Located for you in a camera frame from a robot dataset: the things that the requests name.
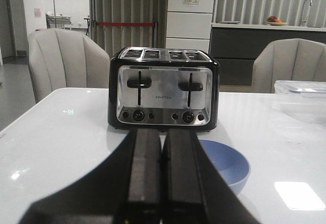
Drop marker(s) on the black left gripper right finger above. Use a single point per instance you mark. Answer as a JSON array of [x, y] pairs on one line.
[[193, 190]]

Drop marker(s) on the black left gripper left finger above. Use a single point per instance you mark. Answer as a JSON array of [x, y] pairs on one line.
[[124, 188]]

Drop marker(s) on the blue bowl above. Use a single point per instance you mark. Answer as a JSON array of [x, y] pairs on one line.
[[231, 164]]

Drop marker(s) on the black chrome four-slot toaster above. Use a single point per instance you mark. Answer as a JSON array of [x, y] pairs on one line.
[[163, 88]]

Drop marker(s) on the clear plastic storage container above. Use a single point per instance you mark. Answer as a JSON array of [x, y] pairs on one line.
[[302, 100]]

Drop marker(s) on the beige armchair left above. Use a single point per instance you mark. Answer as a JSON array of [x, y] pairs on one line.
[[61, 58]]

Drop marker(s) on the beige armchair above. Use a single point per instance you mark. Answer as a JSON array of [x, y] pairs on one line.
[[61, 58], [288, 59]]

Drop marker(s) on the grey kitchen counter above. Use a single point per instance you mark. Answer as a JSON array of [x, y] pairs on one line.
[[236, 46]]

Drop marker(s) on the beige armchair right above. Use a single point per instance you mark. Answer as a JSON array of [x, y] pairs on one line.
[[288, 59]]

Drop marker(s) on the red barrier belt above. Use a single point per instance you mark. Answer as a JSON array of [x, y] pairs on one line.
[[134, 24]]

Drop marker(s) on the white refrigerator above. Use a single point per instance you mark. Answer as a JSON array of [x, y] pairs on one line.
[[189, 26]]

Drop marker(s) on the fruit bowl on counter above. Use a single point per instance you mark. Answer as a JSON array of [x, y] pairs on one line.
[[274, 21]]

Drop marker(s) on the chrome kitchen faucet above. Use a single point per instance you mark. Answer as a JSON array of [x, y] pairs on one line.
[[305, 12]]

